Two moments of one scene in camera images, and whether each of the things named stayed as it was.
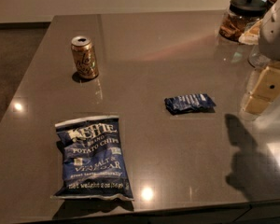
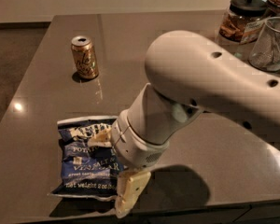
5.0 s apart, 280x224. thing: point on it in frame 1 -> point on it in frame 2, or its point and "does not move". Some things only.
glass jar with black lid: [242, 12] does not move
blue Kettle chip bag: [95, 165] does not move
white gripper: [276, 36] -> [134, 147]
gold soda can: [85, 57] does not move
